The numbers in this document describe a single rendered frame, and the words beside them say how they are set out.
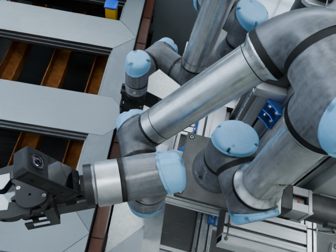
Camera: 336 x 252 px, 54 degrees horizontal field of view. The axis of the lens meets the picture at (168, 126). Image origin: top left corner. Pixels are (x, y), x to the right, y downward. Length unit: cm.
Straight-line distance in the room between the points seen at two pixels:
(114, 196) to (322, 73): 35
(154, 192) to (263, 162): 23
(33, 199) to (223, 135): 49
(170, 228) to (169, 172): 129
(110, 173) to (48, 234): 65
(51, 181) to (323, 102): 39
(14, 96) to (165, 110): 89
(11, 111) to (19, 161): 90
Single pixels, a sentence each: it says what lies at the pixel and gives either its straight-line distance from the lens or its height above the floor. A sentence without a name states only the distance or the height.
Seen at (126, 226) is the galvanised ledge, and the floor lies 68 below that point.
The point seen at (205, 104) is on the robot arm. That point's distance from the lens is 59.
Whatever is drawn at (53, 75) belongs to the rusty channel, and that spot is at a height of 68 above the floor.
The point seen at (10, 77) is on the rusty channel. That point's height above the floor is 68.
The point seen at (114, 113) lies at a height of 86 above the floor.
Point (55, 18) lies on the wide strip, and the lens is 168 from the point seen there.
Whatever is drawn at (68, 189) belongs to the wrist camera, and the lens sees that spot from 53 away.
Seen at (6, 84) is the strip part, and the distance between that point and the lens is 146.
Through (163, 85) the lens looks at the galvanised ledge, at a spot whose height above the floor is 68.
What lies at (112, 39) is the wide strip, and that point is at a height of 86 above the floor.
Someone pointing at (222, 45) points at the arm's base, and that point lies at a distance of 128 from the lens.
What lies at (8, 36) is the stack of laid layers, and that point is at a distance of 168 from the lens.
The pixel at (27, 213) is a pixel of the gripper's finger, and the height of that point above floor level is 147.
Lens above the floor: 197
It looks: 58 degrees down
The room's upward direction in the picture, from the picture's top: 13 degrees clockwise
